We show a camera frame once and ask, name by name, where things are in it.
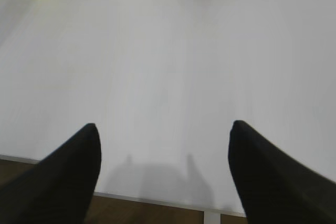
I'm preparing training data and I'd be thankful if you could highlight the white table leg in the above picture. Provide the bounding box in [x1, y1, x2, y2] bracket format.
[203, 211, 221, 224]

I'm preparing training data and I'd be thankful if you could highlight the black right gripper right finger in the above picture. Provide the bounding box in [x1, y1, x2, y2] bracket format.
[228, 120, 335, 223]

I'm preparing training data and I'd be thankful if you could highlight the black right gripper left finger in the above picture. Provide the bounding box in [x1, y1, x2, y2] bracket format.
[1, 123, 101, 223]

